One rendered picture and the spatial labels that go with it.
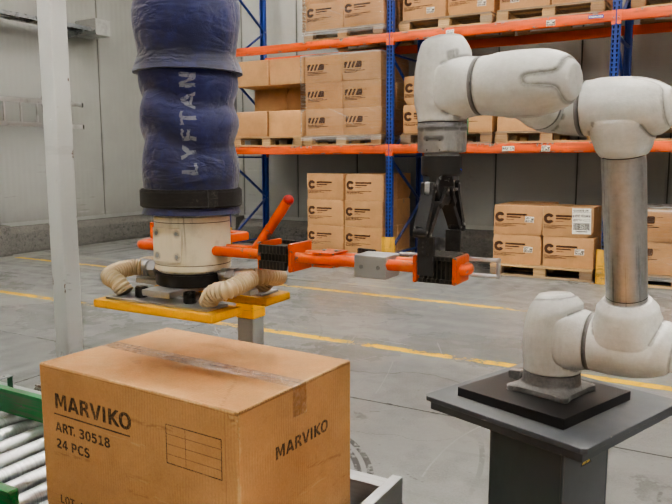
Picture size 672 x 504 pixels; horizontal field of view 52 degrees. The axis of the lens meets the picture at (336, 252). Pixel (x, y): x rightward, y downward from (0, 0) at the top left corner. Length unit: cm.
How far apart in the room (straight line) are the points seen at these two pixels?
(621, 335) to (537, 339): 22
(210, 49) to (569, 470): 138
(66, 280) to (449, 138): 354
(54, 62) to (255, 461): 345
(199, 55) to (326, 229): 827
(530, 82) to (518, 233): 751
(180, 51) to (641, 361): 130
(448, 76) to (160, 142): 63
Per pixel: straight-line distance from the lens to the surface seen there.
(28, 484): 217
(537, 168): 990
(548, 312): 193
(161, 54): 152
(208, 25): 152
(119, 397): 156
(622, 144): 171
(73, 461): 174
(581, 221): 848
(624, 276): 183
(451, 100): 124
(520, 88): 119
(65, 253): 452
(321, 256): 138
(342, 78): 951
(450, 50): 127
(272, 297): 159
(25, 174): 1179
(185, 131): 150
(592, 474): 211
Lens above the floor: 141
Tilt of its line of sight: 8 degrees down
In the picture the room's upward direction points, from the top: straight up
